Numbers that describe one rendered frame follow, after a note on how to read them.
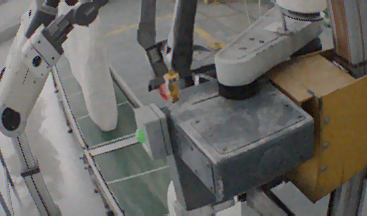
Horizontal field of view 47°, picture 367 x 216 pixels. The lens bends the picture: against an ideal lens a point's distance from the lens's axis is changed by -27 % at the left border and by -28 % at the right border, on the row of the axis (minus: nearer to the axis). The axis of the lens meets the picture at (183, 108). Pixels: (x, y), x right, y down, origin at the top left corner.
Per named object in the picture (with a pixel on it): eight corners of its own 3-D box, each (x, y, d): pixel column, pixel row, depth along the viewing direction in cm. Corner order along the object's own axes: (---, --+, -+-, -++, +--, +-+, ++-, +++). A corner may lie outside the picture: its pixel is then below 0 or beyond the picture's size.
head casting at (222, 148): (175, 199, 130) (150, 87, 117) (263, 165, 137) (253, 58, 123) (223, 254, 104) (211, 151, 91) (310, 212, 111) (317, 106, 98)
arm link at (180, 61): (164, 52, 153) (174, 59, 145) (203, 40, 155) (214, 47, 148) (174, 92, 158) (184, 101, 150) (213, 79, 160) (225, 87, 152)
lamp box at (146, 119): (141, 146, 121) (133, 108, 117) (161, 140, 122) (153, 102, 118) (153, 161, 115) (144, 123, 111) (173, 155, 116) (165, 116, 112)
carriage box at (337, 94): (277, 169, 140) (269, 61, 126) (350, 127, 149) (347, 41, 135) (313, 204, 119) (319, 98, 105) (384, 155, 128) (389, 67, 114)
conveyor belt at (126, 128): (53, 60, 491) (52, 52, 487) (85, 46, 502) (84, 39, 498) (94, 164, 302) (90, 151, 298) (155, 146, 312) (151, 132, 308)
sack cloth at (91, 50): (83, 106, 354) (69, 13, 321) (110, 97, 359) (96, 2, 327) (95, 136, 313) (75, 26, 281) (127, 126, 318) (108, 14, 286)
